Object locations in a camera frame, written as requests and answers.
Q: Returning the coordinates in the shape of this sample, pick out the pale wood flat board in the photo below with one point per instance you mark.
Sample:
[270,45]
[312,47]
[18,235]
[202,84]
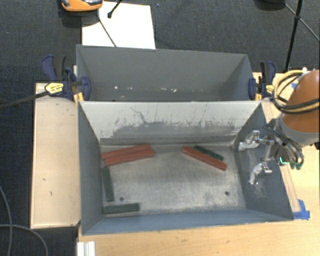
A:
[56,162]

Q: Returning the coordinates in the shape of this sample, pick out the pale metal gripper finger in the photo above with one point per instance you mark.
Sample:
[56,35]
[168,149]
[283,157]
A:
[250,141]
[261,170]

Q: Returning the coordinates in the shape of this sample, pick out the red-brown flat block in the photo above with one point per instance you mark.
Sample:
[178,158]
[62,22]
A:
[205,158]
[130,158]
[125,150]

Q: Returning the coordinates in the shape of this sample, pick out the grey metal bin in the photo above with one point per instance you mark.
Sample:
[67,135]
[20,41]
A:
[175,180]

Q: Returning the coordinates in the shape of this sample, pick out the dark green flat block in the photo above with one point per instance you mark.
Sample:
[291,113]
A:
[210,152]
[108,183]
[121,208]

